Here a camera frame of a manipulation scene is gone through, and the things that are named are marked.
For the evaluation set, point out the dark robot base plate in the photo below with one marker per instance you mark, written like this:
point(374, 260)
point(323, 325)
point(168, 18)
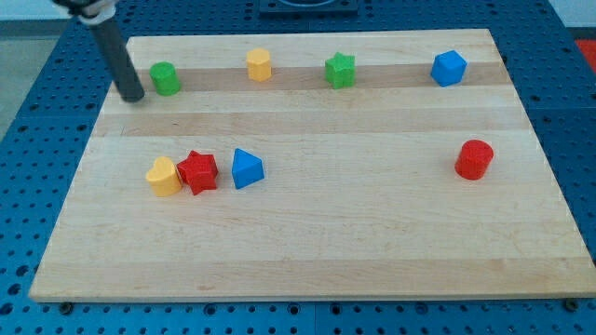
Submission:
point(306, 7)

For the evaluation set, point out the wooden board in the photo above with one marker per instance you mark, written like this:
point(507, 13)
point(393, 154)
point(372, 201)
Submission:
point(359, 201)

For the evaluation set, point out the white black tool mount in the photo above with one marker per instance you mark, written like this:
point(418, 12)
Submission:
point(90, 12)

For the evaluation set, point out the red object at edge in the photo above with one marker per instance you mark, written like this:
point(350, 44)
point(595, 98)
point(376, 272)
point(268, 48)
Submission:
point(588, 50)

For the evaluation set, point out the blue cube block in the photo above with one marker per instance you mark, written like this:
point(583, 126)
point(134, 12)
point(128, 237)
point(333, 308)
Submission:
point(448, 68)

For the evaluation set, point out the green cylinder block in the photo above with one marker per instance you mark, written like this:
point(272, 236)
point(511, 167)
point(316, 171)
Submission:
point(165, 78)

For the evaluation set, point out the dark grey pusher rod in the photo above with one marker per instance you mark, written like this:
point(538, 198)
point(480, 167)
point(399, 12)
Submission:
point(115, 54)

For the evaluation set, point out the green star block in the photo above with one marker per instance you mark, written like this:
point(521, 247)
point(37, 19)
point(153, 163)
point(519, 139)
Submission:
point(340, 70)

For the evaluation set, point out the blue triangle block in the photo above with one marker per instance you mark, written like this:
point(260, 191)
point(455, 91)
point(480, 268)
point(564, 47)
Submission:
point(246, 169)

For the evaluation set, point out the red cylinder block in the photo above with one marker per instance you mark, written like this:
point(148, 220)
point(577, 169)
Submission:
point(474, 159)

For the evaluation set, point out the yellow heart block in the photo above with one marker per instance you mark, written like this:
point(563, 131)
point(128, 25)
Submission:
point(163, 177)

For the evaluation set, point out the yellow hexagon block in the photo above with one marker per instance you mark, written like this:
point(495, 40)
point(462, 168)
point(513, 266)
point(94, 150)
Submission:
point(258, 62)

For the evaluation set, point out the red star block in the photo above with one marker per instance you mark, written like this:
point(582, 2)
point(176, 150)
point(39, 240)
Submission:
point(199, 172)

